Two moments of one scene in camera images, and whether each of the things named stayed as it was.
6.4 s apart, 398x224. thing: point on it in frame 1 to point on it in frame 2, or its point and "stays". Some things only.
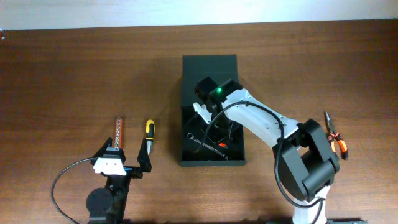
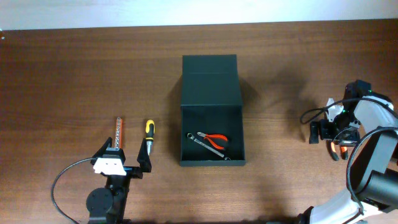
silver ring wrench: (191, 135) stays
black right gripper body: (218, 128) to (339, 129)
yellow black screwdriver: (150, 131) stays
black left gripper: (137, 171) stays
